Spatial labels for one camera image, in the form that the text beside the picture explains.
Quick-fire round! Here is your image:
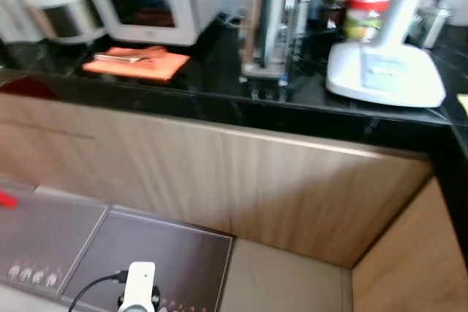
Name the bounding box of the long wooden cabinet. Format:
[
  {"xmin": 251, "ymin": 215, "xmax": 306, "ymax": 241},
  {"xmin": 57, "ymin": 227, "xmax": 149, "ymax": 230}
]
[{"xmin": 0, "ymin": 89, "xmax": 434, "ymax": 269}]

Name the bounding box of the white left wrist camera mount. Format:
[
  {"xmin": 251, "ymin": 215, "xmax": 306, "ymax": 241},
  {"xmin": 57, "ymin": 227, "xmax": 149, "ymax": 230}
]
[{"xmin": 119, "ymin": 261, "xmax": 157, "ymax": 312}]

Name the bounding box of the white appliance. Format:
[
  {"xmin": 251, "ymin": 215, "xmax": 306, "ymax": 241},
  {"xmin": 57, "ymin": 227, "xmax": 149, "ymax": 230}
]
[{"xmin": 0, "ymin": 0, "xmax": 46, "ymax": 44}]

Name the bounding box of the brown floor mat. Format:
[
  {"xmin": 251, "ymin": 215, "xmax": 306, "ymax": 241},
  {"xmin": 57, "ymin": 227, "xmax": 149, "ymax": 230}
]
[
  {"xmin": 0, "ymin": 184, "xmax": 110, "ymax": 300},
  {"xmin": 61, "ymin": 208, "xmax": 236, "ymax": 312}
]

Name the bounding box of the wooden sink cabinet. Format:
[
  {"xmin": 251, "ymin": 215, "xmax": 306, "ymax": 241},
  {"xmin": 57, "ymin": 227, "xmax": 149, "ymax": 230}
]
[{"xmin": 351, "ymin": 177, "xmax": 468, "ymax": 312}]

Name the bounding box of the white rice cooker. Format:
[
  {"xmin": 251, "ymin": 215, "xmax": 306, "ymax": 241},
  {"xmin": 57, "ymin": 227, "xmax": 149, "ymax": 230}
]
[{"xmin": 22, "ymin": 0, "xmax": 108, "ymax": 46}]

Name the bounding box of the metal dish rack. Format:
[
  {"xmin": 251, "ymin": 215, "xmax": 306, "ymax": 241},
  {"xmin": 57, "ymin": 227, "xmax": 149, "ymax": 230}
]
[{"xmin": 240, "ymin": 0, "xmax": 312, "ymax": 85}]

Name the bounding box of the orange cutting board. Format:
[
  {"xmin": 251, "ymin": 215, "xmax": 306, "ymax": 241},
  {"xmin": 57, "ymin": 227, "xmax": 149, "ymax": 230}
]
[{"xmin": 82, "ymin": 45, "xmax": 192, "ymax": 82}]

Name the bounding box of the red lid jar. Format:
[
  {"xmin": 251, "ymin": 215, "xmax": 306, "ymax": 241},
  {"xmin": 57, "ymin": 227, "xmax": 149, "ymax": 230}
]
[{"xmin": 344, "ymin": 0, "xmax": 390, "ymax": 42}]

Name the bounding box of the white toaster oven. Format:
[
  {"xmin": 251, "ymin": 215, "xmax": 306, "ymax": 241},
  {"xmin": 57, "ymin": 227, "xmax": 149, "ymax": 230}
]
[{"xmin": 79, "ymin": 0, "xmax": 204, "ymax": 47}]

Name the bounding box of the white table fan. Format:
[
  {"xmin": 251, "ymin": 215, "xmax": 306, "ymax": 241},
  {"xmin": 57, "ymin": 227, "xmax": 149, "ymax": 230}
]
[{"xmin": 325, "ymin": 0, "xmax": 468, "ymax": 109}]

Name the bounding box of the steel utensil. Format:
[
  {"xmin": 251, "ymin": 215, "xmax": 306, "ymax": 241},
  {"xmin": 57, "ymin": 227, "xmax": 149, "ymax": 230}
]
[{"xmin": 93, "ymin": 50, "xmax": 152, "ymax": 64}]

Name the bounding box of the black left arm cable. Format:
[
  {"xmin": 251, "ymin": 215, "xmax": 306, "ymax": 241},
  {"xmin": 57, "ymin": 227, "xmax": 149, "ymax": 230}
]
[{"xmin": 68, "ymin": 271, "xmax": 129, "ymax": 312}]

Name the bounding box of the steel canister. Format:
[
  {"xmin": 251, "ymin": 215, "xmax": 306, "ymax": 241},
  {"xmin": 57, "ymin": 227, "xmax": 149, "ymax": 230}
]
[{"xmin": 418, "ymin": 4, "xmax": 452, "ymax": 50}]

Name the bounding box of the small red object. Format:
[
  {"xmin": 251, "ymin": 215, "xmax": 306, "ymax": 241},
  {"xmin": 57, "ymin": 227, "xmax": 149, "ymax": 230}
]
[{"xmin": 0, "ymin": 191, "xmax": 19, "ymax": 210}]

